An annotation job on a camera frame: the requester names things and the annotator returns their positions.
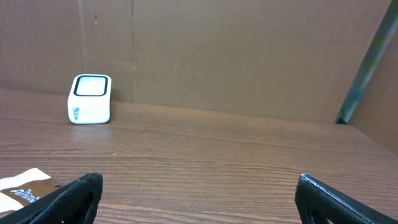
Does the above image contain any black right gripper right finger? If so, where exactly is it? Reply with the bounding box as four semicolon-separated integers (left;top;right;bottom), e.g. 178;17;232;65
295;174;397;224

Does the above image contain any beige brown snack pouch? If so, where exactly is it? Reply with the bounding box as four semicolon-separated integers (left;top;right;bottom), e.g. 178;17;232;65
0;168;63;218

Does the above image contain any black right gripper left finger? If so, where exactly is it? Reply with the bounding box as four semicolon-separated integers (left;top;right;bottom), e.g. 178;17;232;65
1;173;103;224

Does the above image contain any white barcode scanner box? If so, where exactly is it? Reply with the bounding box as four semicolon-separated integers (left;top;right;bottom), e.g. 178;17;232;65
67;74;112;124

